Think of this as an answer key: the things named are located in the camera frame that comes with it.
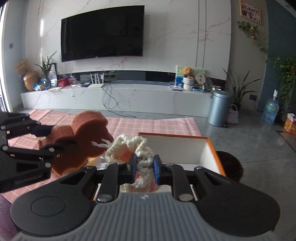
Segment brown sponge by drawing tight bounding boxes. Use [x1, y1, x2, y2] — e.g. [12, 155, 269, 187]
[38, 110, 114, 176]

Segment pink white crochet piece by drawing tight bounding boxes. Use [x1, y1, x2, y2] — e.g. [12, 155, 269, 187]
[91, 134, 163, 194]

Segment pink checkered tablecloth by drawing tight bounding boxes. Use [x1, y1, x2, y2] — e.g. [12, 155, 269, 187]
[1, 109, 202, 203]

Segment orange cardboard box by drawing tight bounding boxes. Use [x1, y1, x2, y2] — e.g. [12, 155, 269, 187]
[92, 131, 227, 202]

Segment gold round vase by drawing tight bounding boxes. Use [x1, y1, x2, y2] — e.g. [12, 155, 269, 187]
[23, 71, 40, 91]

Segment green plant in vase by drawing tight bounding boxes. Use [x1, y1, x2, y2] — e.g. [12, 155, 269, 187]
[35, 51, 57, 90]

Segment black waste basket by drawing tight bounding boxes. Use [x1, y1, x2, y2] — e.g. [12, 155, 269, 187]
[216, 151, 243, 182]

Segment white marble TV console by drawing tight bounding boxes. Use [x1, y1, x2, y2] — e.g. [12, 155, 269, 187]
[21, 83, 212, 117]

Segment white wifi router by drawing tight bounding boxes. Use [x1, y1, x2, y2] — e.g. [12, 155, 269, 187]
[88, 73, 104, 88]

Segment woven small basket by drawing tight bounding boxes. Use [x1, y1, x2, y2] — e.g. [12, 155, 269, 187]
[227, 104, 239, 125]

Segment grey metal trash bin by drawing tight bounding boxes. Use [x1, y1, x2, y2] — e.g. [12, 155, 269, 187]
[208, 90, 233, 128]

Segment small teddy bear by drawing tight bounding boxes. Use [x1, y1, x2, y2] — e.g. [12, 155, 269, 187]
[182, 67, 194, 79]

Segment potted long leaf plant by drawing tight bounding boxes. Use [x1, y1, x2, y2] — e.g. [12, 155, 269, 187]
[223, 69, 261, 111]

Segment blue water jug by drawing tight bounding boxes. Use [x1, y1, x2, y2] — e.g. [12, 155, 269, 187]
[261, 90, 280, 125]

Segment orange tissue box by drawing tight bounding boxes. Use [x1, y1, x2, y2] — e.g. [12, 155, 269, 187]
[284, 113, 296, 135]

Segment hanging green vine plant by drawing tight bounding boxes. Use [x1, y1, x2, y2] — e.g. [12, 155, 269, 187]
[268, 56, 295, 114]

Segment black power cable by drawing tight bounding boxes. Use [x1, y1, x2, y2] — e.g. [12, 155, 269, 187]
[101, 83, 137, 119]

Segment black wall television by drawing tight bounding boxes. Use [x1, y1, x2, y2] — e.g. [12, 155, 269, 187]
[61, 6, 144, 62]

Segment framed wall picture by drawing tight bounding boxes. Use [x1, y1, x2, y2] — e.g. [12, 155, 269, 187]
[239, 0, 261, 25]

